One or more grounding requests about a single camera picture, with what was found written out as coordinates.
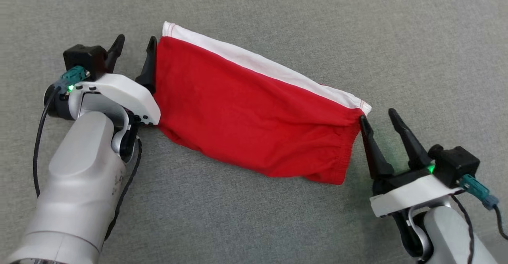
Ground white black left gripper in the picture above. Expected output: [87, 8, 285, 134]
[44, 34, 161, 126]

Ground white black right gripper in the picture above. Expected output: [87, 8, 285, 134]
[359, 108, 461, 218]

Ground red shorts with white stripe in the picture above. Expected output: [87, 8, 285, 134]
[153, 21, 372, 185]

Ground grey fabric sofa seat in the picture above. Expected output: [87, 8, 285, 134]
[0, 0, 508, 264]

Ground teal left camera connector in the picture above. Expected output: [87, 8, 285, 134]
[56, 66, 90, 92]

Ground teal camera connector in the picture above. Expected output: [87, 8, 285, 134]
[56, 66, 90, 92]
[456, 175, 500, 211]

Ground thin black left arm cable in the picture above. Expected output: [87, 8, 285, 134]
[104, 137, 142, 241]

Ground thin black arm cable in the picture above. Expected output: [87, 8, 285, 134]
[450, 195, 475, 264]
[104, 137, 142, 241]

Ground teal right camera connector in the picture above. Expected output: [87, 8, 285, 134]
[456, 175, 500, 211]

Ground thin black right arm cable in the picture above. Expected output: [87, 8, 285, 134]
[450, 195, 475, 264]

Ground thin black right camera cable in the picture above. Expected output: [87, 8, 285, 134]
[493, 206, 508, 241]

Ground thin black camera cable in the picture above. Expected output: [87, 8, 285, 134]
[33, 85, 61, 198]
[493, 206, 508, 241]

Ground thin black left camera cable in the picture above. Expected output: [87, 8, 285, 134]
[33, 85, 61, 198]

